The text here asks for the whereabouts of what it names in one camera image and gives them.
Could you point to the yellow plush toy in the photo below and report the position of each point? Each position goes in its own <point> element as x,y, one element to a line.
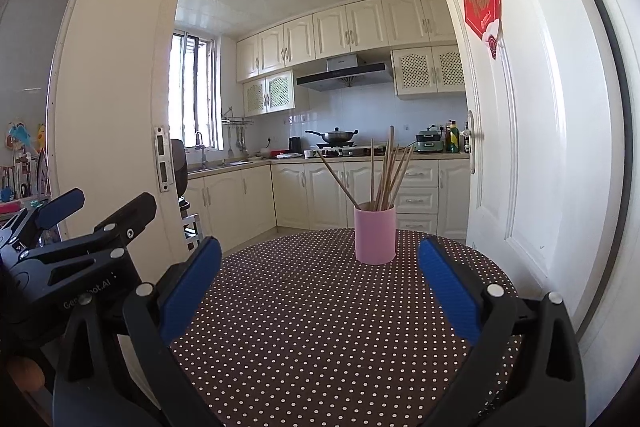
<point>40,137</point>

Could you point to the person's left hand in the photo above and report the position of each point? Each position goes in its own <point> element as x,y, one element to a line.
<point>25,374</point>

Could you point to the red food container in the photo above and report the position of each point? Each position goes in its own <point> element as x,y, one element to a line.
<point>278,152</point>

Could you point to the cream upper wall cabinets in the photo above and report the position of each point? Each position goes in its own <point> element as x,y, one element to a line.
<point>330,32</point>

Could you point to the group of wooden chopsticks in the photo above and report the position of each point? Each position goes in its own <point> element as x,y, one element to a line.
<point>387,187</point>

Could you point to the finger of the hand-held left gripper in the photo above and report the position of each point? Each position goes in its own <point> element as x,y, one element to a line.
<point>60,209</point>
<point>132,217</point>

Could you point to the wall rack with utensils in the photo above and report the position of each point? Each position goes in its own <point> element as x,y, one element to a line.
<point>237,122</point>

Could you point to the white door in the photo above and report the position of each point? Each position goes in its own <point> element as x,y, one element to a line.
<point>540,132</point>

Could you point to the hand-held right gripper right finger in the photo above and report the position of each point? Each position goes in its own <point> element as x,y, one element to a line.
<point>447,292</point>

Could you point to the steel sink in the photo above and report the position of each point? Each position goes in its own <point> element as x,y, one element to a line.
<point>225,164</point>

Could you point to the white wall socket panel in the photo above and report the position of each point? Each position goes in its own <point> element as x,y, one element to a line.
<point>295,118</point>

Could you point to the metal door strike plate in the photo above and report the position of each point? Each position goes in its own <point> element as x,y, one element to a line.
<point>161,157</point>

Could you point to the cream lower kitchen cabinets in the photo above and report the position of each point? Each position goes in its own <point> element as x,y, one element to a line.
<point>295,192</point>

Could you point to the metal faucet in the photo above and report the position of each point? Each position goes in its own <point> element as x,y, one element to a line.
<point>203,154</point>

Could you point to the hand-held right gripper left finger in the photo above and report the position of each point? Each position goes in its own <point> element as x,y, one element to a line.
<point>192,287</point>

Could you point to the cream lattice door cabinet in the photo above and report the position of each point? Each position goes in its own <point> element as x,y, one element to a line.
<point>425,72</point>
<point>270,94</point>

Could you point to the black range hood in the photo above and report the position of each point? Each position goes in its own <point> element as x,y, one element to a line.
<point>345,77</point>

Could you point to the black chair back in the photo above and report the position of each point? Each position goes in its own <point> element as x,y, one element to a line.
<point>179,172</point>

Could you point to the kitchen window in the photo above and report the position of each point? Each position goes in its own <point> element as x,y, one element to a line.
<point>192,92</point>

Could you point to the dark sauce bottle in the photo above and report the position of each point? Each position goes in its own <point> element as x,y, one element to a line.
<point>448,139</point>
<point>467,139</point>

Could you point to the green bottle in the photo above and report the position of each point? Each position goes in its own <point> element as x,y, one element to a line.
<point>454,139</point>

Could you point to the cluttered shelf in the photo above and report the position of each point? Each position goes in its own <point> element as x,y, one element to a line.
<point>25,182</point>

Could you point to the green countertop appliance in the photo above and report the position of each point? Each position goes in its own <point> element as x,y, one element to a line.
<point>430,142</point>

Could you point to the blue plush toy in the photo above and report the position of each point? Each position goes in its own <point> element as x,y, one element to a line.
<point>20,134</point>

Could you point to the black wok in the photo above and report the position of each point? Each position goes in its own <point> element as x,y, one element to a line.
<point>337,137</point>

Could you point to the black kettle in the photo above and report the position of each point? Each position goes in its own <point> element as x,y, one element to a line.
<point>295,144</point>

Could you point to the black gas stove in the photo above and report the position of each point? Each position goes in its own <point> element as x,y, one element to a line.
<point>350,152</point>

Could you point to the pink cup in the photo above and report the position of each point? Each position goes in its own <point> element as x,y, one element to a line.
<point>375,237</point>

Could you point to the white plate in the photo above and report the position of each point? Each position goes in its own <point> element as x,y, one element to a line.
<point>290,155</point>

